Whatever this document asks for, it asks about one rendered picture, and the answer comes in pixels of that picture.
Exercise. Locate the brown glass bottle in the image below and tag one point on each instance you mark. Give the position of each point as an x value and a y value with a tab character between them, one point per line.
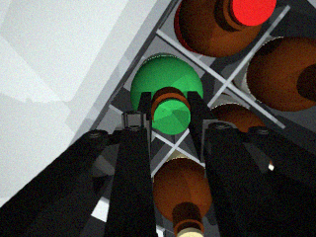
182	194
226	108
220	28
281	74

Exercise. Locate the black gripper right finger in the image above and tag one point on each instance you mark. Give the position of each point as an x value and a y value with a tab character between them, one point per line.
245	204

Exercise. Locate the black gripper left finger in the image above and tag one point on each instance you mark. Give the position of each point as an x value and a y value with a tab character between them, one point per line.
60	199

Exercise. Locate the green bottle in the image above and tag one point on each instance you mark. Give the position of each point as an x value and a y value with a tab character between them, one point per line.
168	78

